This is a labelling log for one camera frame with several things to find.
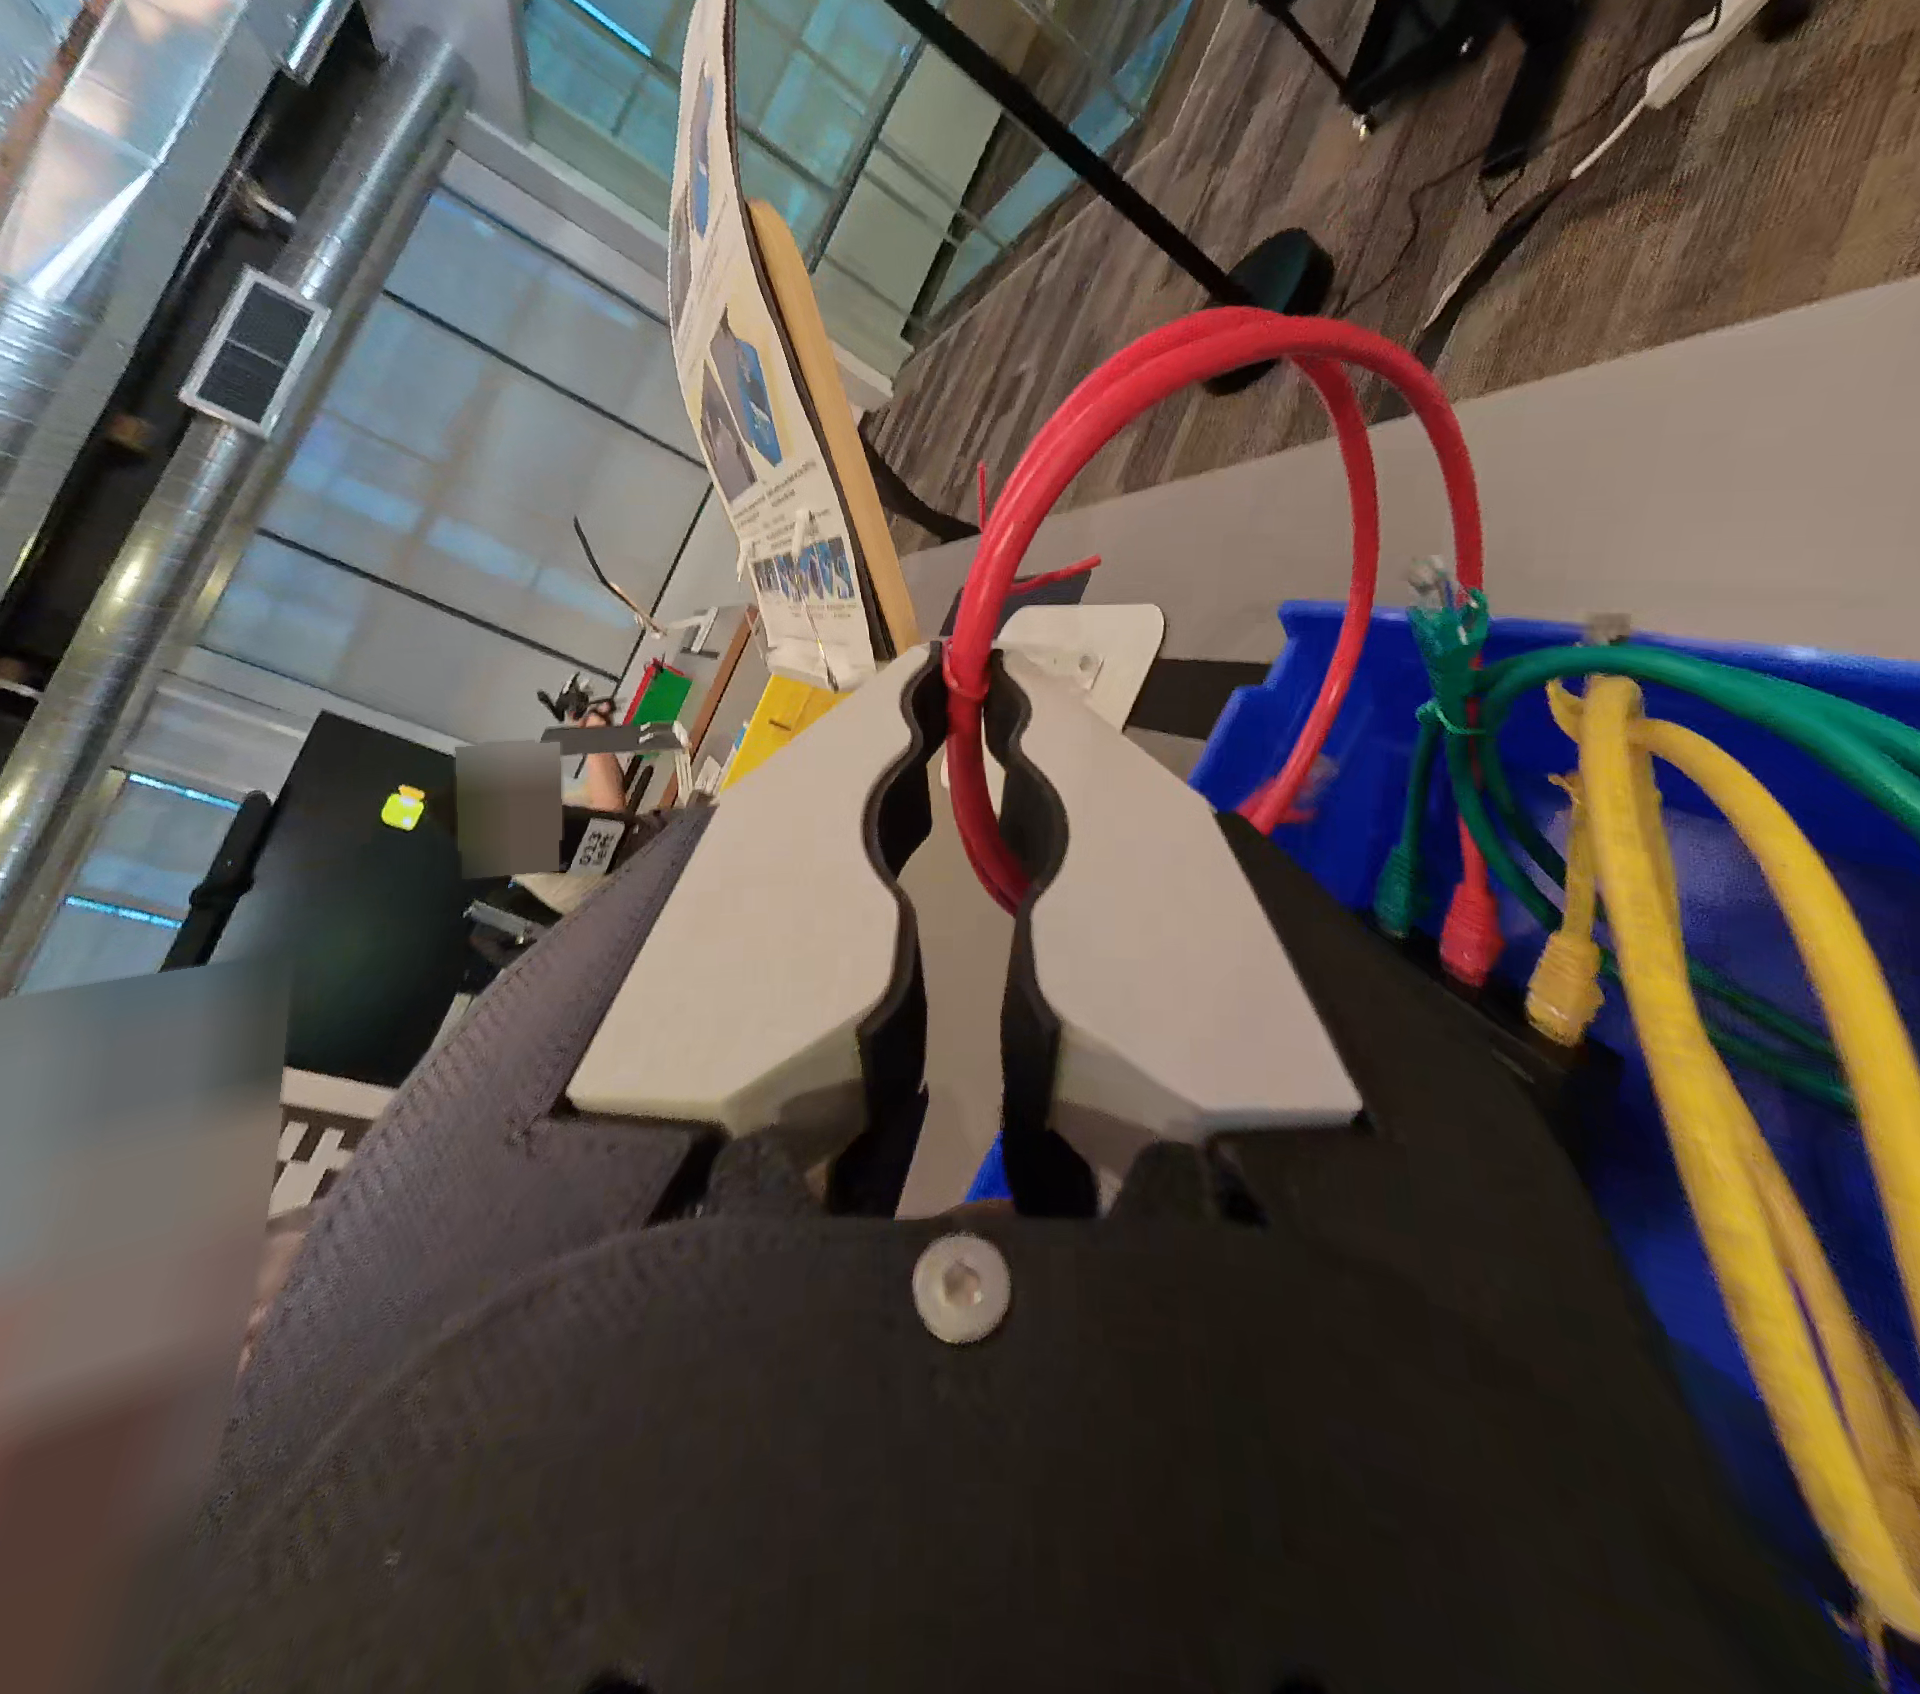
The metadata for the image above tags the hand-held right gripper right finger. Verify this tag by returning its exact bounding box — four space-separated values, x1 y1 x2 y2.
994 659 1363 1217

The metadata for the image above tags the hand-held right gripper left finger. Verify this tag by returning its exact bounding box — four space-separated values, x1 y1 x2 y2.
566 647 948 1217

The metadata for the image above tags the green ethernet cable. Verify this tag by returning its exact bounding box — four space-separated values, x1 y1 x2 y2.
1370 593 1920 1111

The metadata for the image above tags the blue plastic bin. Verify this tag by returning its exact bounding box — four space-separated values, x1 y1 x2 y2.
967 600 1920 1694

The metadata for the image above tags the black network switch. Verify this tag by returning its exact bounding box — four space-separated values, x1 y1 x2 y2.
1358 913 1629 1128

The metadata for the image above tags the yellow ethernet cable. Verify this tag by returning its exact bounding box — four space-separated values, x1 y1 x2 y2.
1522 615 1920 1651

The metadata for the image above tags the red ethernet cable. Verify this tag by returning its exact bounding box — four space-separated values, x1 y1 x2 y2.
941 310 1504 988

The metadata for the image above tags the yellow plastic bin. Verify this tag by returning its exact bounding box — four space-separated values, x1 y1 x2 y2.
716 667 850 798

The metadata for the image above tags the black monitor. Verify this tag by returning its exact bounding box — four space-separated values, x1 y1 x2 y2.
162 711 512 1090

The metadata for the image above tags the laminated instruction sheet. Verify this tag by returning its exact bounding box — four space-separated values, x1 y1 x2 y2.
664 0 871 692

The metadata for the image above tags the black stanchion pole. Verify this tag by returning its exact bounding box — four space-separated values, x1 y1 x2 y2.
635 0 1334 399

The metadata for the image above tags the white air vent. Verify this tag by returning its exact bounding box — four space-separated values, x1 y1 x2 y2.
181 270 331 440

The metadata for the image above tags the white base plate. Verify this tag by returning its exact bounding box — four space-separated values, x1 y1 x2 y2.
937 603 1167 739

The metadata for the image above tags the round metal air duct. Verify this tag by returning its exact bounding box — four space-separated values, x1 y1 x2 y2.
0 31 480 977

